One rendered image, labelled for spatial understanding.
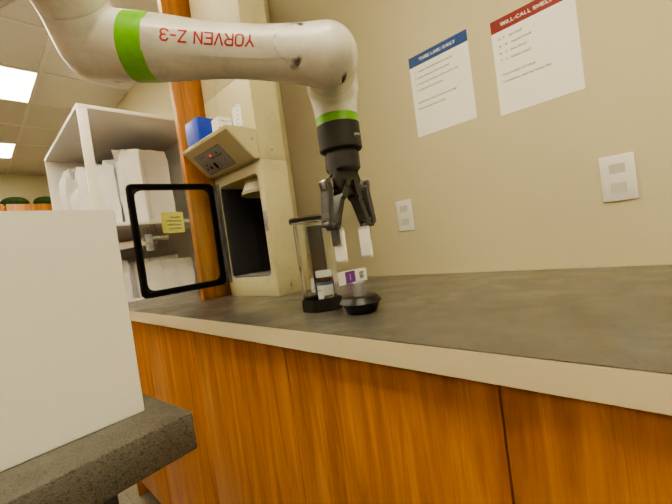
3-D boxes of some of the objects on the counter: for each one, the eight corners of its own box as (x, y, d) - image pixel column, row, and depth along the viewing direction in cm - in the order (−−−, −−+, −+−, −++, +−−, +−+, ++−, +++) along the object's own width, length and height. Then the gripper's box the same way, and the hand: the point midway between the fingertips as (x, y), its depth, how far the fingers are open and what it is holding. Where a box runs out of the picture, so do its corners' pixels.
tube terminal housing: (280, 284, 162) (256, 114, 159) (331, 283, 139) (303, 85, 137) (231, 295, 144) (203, 104, 141) (280, 296, 121) (247, 68, 119)
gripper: (359, 160, 86) (371, 254, 87) (293, 154, 72) (308, 267, 73) (384, 152, 81) (397, 252, 82) (317, 143, 67) (334, 265, 68)
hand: (353, 247), depth 77 cm, fingers open, 7 cm apart
